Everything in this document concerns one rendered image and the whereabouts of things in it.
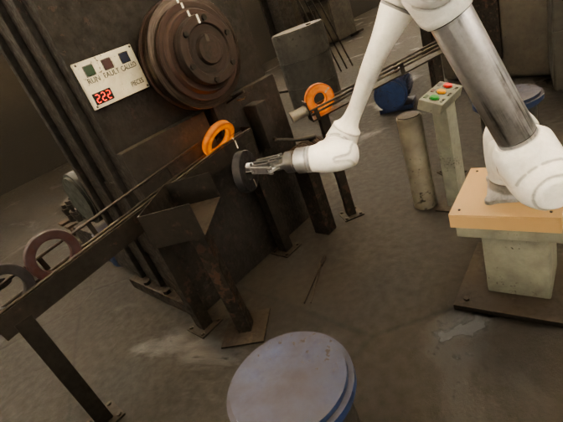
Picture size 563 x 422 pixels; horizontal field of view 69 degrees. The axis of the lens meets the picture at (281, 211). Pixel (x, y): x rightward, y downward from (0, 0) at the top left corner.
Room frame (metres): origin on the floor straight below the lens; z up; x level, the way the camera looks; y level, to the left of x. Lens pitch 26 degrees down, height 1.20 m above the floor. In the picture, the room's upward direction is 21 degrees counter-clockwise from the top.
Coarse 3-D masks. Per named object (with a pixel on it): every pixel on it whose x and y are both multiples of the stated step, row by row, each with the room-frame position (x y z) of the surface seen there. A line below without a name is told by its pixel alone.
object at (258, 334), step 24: (168, 192) 1.59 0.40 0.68; (192, 192) 1.56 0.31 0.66; (216, 192) 1.53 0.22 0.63; (144, 216) 1.33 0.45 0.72; (168, 216) 1.31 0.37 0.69; (192, 216) 1.28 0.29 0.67; (168, 240) 1.32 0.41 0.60; (192, 240) 1.44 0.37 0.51; (216, 264) 1.42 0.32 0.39; (216, 288) 1.44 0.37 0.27; (240, 312) 1.42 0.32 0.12; (264, 312) 1.51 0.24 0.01; (240, 336) 1.41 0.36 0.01; (264, 336) 1.36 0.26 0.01
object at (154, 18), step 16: (176, 0) 1.91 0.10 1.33; (192, 0) 1.96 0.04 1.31; (208, 0) 2.01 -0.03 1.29; (160, 16) 1.85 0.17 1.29; (224, 16) 2.04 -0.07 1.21; (144, 32) 1.84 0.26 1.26; (144, 48) 1.82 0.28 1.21; (160, 80) 1.77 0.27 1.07; (176, 96) 1.79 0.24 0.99; (224, 96) 1.94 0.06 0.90
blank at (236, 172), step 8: (240, 152) 1.41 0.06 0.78; (248, 152) 1.45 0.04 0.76; (232, 160) 1.39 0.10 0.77; (240, 160) 1.38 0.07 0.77; (248, 160) 1.43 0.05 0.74; (232, 168) 1.37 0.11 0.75; (240, 168) 1.36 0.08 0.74; (240, 176) 1.35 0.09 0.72; (248, 176) 1.44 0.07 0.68; (256, 176) 1.45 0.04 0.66; (240, 184) 1.35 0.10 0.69; (248, 184) 1.37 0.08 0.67; (256, 184) 1.43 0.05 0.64; (248, 192) 1.38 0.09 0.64
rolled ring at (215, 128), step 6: (222, 120) 1.86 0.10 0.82; (210, 126) 1.82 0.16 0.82; (216, 126) 1.81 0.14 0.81; (222, 126) 1.83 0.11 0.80; (228, 126) 1.86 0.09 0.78; (210, 132) 1.80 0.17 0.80; (216, 132) 1.81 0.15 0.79; (228, 132) 1.90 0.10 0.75; (234, 132) 1.92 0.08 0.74; (204, 138) 1.81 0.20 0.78; (210, 138) 1.79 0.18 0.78; (228, 138) 1.91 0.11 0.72; (204, 144) 1.81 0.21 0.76; (210, 144) 1.81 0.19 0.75; (204, 150) 1.82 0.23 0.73; (210, 150) 1.83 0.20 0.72
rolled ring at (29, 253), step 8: (40, 232) 1.39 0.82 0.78; (48, 232) 1.38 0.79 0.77; (56, 232) 1.39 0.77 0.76; (64, 232) 1.40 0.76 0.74; (32, 240) 1.35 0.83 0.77; (40, 240) 1.36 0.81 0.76; (64, 240) 1.40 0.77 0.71; (72, 240) 1.41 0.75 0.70; (24, 248) 1.35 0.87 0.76; (32, 248) 1.33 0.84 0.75; (72, 248) 1.40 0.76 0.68; (80, 248) 1.42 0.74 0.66; (24, 256) 1.32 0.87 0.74; (32, 256) 1.32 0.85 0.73; (24, 264) 1.32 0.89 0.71; (32, 264) 1.32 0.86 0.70; (32, 272) 1.31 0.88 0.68; (40, 272) 1.32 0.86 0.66; (48, 272) 1.33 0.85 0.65
